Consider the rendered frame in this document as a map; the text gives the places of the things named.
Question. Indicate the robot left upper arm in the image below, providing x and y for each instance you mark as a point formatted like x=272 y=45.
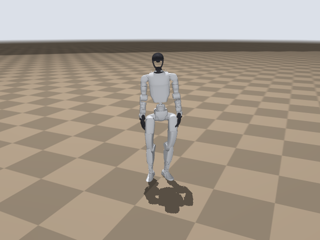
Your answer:
x=175 y=85

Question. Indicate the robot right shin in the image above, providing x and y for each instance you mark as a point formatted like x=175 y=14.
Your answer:
x=150 y=156

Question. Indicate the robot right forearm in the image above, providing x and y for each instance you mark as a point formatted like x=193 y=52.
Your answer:
x=142 y=110

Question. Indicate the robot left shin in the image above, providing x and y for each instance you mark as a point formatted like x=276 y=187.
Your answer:
x=167 y=156

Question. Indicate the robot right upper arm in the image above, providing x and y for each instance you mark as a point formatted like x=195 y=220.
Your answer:
x=143 y=87

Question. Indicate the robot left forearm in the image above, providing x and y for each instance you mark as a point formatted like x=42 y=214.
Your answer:
x=178 y=106

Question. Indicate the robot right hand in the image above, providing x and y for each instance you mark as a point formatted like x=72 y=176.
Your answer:
x=142 y=121

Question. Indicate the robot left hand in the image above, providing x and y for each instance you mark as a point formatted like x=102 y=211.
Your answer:
x=179 y=119

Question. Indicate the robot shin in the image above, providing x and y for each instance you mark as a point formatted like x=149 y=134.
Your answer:
x=150 y=156
x=167 y=156

